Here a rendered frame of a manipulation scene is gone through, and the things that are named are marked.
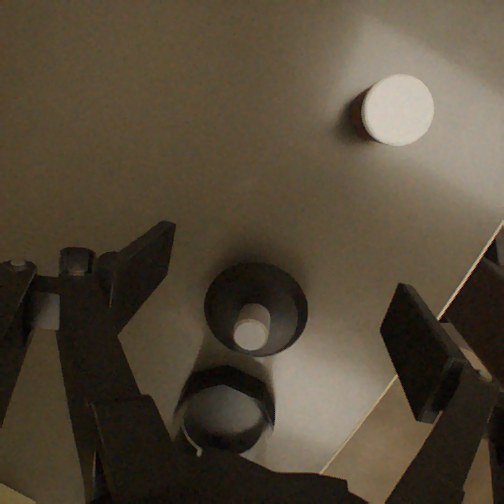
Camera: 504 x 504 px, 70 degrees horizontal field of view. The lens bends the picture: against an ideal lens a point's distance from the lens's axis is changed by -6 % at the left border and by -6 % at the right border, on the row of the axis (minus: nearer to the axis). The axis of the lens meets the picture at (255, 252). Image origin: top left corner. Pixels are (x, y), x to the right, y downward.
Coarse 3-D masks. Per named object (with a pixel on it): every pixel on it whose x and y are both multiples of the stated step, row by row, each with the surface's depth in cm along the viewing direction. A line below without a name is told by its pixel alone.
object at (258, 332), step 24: (240, 264) 32; (264, 264) 32; (216, 288) 32; (240, 288) 32; (264, 288) 31; (288, 288) 32; (216, 312) 32; (240, 312) 31; (264, 312) 31; (288, 312) 32; (216, 336) 34; (240, 336) 29; (264, 336) 29; (288, 336) 32
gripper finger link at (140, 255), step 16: (160, 224) 18; (144, 240) 16; (160, 240) 17; (128, 256) 14; (144, 256) 15; (160, 256) 18; (112, 272) 13; (128, 272) 14; (144, 272) 16; (160, 272) 19; (112, 288) 13; (128, 288) 14; (144, 288) 16; (112, 304) 13; (128, 304) 15; (112, 320) 13; (128, 320) 15
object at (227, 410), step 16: (192, 400) 35; (208, 400) 34; (224, 400) 34; (240, 400) 34; (176, 416) 34; (192, 416) 32; (208, 416) 32; (224, 416) 32; (240, 416) 32; (256, 416) 34; (176, 432) 31; (192, 432) 30; (208, 432) 30; (224, 432) 30; (240, 432) 31; (256, 432) 32; (176, 448) 29; (192, 448) 28; (224, 448) 28; (240, 448) 29; (256, 448) 31
